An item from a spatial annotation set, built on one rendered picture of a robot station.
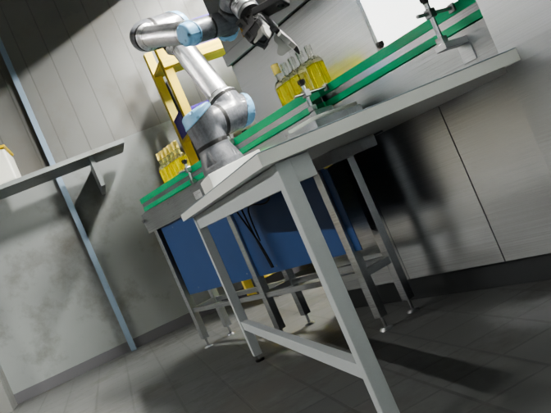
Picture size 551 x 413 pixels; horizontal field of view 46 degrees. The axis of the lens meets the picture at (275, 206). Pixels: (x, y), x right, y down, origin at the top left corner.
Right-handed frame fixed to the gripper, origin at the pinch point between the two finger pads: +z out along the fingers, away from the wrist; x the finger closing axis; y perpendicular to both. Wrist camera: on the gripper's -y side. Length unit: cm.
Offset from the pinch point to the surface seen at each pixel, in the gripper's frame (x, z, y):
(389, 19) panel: -58, -18, -20
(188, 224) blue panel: -106, -65, 131
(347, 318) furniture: 15, 77, 29
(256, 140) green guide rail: -66, -36, 53
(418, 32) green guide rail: -39.5, 6.6, -24.8
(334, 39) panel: -66, -37, 0
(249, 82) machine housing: -90, -79, 48
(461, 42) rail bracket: -32, 25, -31
